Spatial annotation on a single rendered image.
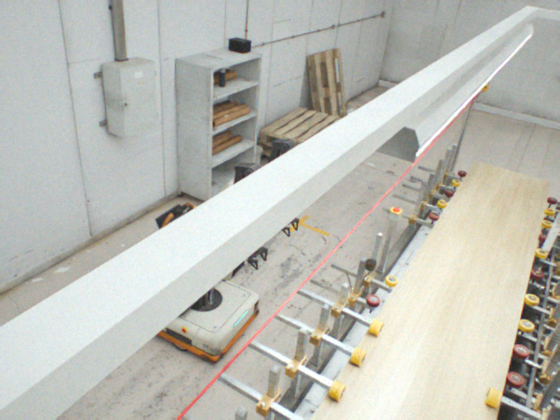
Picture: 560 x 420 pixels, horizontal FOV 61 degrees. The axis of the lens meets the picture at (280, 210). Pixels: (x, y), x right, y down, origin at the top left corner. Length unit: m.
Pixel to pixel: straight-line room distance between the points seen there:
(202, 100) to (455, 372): 3.39
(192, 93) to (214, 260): 4.43
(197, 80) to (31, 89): 1.57
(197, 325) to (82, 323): 3.08
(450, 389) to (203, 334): 1.69
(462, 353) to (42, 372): 2.54
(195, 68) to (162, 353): 2.64
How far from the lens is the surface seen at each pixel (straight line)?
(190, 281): 0.49
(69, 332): 0.43
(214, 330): 3.47
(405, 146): 1.17
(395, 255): 3.71
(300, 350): 2.35
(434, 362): 2.69
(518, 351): 2.97
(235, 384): 2.29
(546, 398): 2.78
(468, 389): 2.64
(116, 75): 4.21
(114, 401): 3.51
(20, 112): 4.00
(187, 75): 4.90
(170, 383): 3.54
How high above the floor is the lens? 2.76
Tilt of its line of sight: 31 degrees down
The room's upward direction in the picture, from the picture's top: 6 degrees clockwise
